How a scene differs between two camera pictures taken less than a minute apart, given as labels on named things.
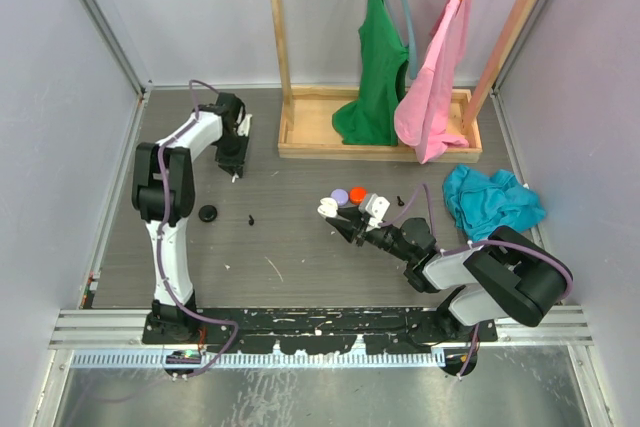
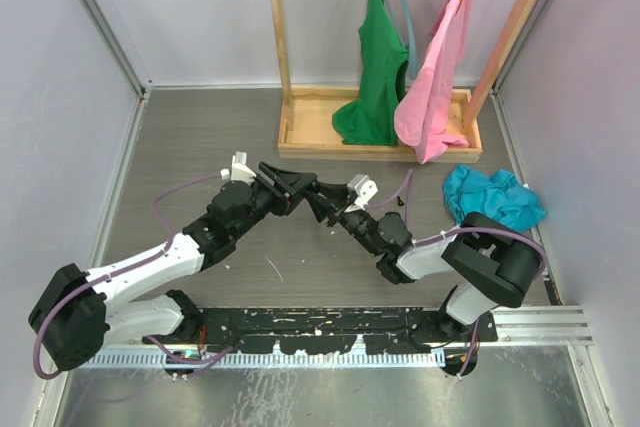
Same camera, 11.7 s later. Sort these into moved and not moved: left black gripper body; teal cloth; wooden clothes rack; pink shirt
Moved: left black gripper body
Not moved: pink shirt; wooden clothes rack; teal cloth
